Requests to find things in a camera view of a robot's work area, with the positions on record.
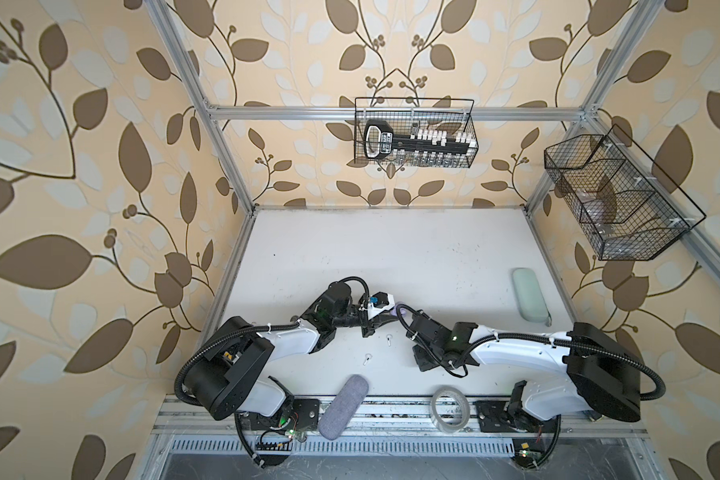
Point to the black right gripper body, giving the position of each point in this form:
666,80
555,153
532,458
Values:
426,359

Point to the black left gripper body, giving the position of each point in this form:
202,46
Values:
368,328

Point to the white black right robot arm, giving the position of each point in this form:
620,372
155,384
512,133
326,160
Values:
579,370

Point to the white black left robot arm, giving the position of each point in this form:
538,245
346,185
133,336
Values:
224,376

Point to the grey fabric glasses case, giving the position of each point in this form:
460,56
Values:
343,407

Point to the green glasses case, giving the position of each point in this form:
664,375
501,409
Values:
530,299

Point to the clear tape roll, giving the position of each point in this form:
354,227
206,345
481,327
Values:
449,410

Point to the black tool with white sockets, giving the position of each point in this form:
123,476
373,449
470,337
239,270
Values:
379,141

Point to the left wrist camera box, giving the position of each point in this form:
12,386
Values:
378,302

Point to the black wire basket back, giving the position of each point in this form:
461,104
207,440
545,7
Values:
447,113

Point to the black wire basket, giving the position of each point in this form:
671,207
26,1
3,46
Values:
629,207
447,113

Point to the black wire basket right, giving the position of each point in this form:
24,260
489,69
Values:
629,207

